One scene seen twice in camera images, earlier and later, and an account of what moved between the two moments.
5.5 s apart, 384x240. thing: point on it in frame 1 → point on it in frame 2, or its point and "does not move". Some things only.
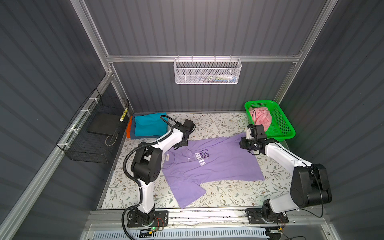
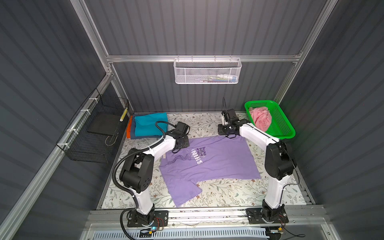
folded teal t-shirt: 150,125 does not move
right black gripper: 242,143 → 220,131
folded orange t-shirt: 129,127 does not move
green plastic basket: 280,128 does not move
